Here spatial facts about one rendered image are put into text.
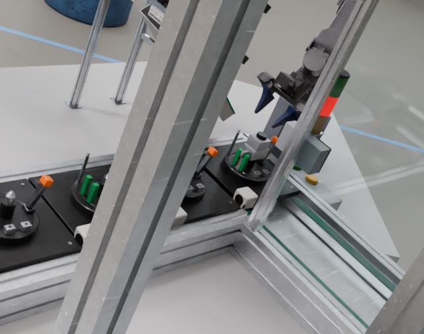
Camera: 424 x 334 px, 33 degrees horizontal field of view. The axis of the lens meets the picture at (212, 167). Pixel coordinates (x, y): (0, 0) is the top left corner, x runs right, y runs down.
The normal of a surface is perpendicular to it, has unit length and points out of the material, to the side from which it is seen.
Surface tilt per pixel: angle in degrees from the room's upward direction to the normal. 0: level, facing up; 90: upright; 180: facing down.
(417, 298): 90
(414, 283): 90
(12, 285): 0
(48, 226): 0
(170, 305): 0
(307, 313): 90
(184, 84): 90
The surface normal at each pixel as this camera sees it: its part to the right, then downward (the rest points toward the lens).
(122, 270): 0.62, 0.60
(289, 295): -0.70, 0.14
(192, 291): 0.35, -0.79
